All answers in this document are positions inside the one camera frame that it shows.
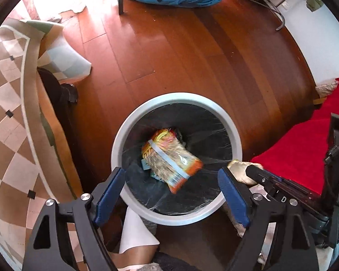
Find white round trash bin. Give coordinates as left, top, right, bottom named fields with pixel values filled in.
left=111, top=92, right=242, bottom=226

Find blue red milk carton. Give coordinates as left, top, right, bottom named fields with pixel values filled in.
left=141, top=159, right=164, bottom=182

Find brown checkered tablecloth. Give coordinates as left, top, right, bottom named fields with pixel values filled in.
left=0, top=18, right=92, bottom=270

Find yellow sponge packet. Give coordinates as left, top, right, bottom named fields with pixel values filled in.
left=227, top=160, right=263, bottom=186

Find red blanket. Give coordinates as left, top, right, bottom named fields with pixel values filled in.
left=251, top=78, right=339, bottom=194

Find orange yellow noodle snack bag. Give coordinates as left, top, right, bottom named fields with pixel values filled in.
left=141, top=128, right=203, bottom=194

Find grey fuzzy slipper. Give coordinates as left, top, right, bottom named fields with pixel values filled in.
left=121, top=252, right=200, bottom=271

